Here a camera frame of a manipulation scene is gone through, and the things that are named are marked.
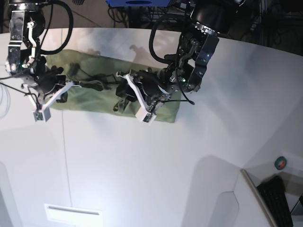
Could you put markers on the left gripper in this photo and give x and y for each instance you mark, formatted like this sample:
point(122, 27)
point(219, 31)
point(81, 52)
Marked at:
point(154, 89)

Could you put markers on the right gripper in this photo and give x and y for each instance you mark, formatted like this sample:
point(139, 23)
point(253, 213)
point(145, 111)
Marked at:
point(49, 81)

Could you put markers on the olive green t-shirt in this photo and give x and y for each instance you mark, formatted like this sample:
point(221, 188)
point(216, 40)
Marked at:
point(99, 73)

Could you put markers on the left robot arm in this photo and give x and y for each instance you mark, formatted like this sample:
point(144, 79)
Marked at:
point(186, 68)

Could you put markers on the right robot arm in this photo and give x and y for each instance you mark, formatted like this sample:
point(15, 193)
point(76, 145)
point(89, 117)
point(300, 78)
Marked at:
point(26, 58)

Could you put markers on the blue box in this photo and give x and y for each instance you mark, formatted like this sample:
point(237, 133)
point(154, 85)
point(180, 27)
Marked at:
point(137, 3)

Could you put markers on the green tape roll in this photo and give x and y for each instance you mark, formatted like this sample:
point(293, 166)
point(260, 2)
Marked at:
point(280, 163)

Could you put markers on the black keyboard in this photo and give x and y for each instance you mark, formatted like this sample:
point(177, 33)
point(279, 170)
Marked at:
point(273, 194)

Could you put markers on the grey monitor edge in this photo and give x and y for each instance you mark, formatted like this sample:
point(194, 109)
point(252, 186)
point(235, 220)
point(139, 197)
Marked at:
point(265, 210)

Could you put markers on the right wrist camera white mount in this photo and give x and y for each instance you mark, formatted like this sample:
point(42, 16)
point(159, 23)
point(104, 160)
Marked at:
point(41, 109)

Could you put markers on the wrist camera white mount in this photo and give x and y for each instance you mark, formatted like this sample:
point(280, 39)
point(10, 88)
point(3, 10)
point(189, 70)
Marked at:
point(41, 109)
point(143, 114)

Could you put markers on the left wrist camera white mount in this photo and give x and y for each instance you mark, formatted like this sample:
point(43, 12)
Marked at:
point(143, 114)

